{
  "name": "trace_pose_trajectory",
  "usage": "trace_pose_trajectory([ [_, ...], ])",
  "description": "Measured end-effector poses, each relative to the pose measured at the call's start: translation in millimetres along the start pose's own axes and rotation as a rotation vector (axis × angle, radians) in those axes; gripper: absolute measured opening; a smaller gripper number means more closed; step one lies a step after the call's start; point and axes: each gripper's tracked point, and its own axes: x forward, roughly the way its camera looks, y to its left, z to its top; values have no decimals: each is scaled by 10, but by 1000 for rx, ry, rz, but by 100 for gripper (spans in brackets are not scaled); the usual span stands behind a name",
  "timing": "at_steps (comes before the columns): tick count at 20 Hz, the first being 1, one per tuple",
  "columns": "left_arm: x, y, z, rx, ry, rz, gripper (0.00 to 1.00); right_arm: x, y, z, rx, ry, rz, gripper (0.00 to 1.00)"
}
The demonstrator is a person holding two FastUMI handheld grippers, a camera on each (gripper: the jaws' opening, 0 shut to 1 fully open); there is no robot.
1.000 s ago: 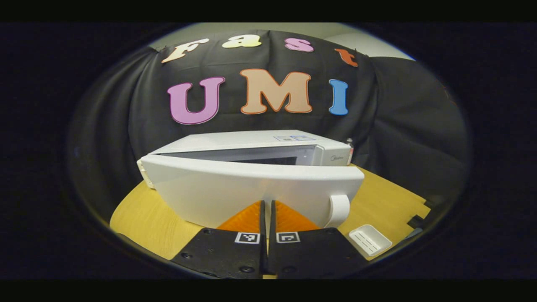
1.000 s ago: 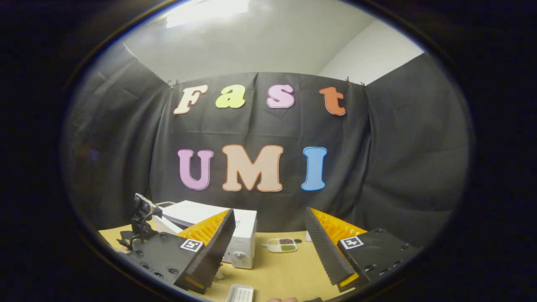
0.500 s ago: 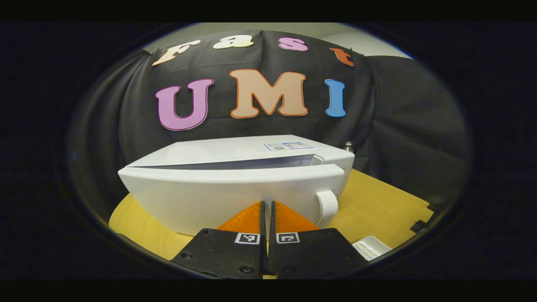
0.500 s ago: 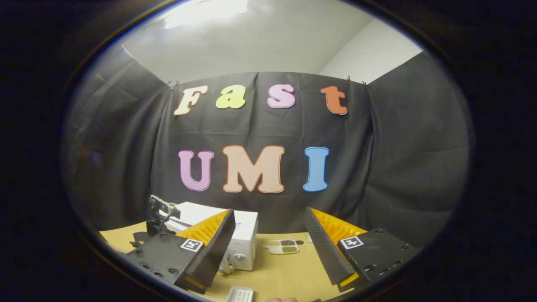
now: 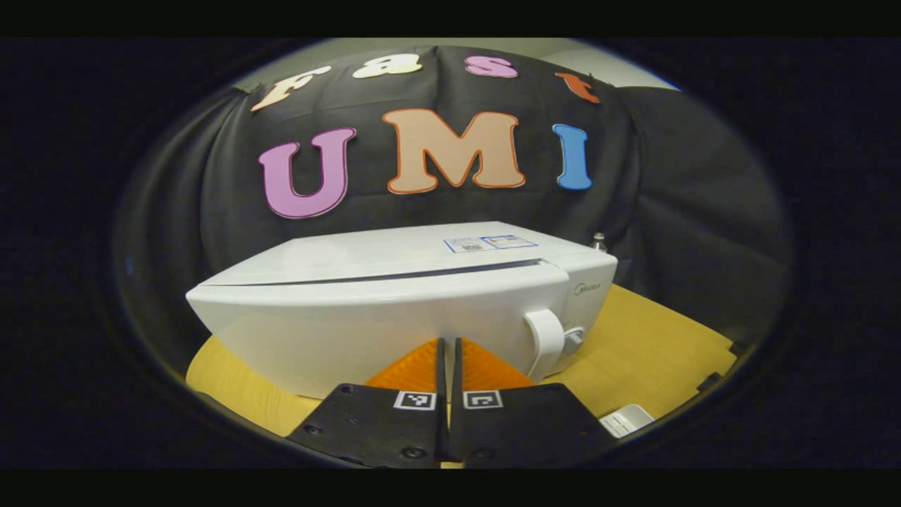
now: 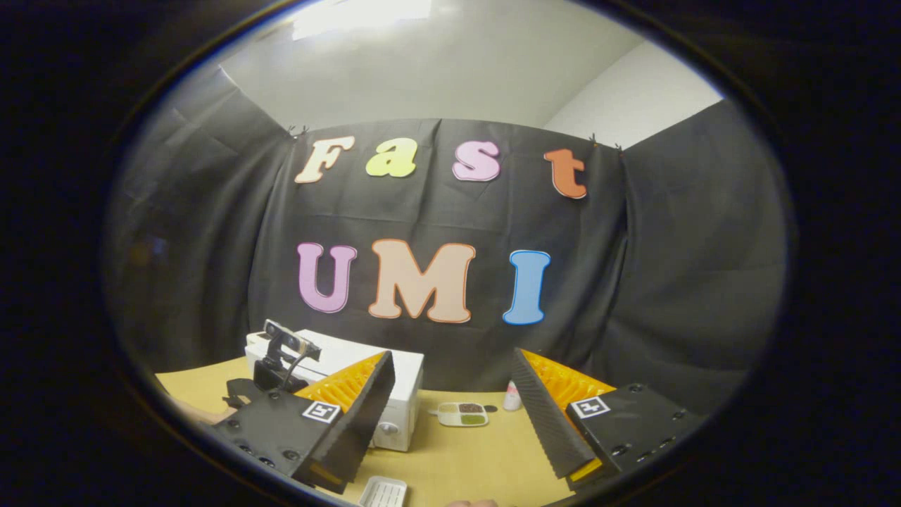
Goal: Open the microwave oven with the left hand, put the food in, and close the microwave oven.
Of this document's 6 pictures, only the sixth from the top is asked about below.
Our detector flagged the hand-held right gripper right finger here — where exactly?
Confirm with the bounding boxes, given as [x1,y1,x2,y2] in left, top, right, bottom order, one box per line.
[511,347,705,492]

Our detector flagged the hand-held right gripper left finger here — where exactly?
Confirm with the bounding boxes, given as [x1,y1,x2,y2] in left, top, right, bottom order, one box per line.
[211,349,396,494]

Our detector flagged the white microwave oven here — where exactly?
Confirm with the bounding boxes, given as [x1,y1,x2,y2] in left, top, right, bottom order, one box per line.
[245,329,425,453]

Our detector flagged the white plastic tray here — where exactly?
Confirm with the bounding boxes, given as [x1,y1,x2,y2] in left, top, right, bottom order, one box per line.
[358,476,409,507]

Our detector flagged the white divided condiment dish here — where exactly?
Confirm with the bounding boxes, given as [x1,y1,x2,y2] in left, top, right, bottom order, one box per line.
[431,401,489,427]

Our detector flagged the black backdrop cloth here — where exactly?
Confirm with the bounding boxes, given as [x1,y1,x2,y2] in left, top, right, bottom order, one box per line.
[106,67,788,416]

